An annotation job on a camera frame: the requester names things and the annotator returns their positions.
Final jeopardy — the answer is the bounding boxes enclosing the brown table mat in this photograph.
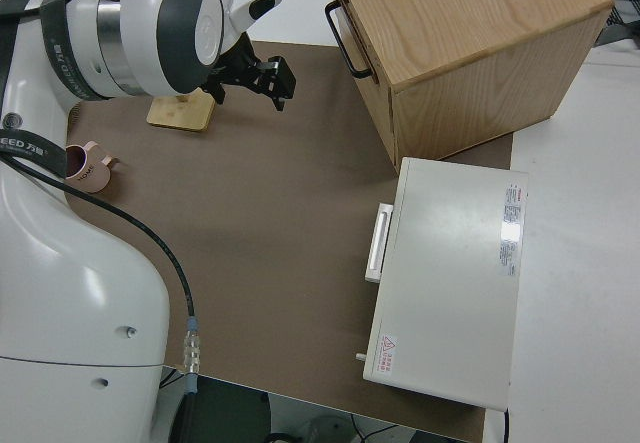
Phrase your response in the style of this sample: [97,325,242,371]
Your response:
[64,40,516,443]

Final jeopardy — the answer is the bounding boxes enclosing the bamboo stand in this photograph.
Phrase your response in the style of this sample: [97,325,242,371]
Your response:
[146,87,216,133]

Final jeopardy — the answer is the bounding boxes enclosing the white toaster oven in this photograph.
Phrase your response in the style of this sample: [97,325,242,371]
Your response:
[355,156,530,411]

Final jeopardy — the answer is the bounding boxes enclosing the wooden cabinet box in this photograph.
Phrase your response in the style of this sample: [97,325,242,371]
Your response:
[324,0,615,163]

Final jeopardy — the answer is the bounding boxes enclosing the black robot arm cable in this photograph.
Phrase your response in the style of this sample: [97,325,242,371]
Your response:
[0,0,204,397]

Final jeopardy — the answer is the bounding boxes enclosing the black cabinet handle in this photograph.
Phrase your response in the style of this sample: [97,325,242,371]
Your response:
[324,0,374,79]

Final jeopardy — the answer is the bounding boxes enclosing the black mesh object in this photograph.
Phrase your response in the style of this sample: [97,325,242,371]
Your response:
[589,0,640,52]

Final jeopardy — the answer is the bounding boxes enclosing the white oven door handle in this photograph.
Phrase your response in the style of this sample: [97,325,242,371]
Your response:
[363,202,395,284]

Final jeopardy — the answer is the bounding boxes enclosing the pink mug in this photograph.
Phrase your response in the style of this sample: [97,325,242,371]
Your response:
[64,141,122,194]

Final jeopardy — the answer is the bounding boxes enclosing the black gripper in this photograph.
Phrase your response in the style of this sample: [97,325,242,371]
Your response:
[205,35,297,113]

